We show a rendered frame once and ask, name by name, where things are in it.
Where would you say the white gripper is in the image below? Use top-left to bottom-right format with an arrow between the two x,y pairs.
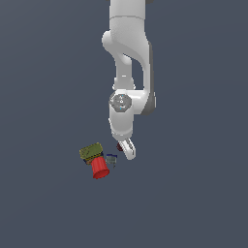
116,138 -> 137,161

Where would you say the olive green box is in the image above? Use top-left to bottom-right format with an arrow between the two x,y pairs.
78,141 -> 105,162

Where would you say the red plastic cup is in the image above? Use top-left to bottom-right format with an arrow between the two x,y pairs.
90,157 -> 110,180

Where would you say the small grey blue can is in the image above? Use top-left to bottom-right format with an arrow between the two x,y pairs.
105,153 -> 118,169

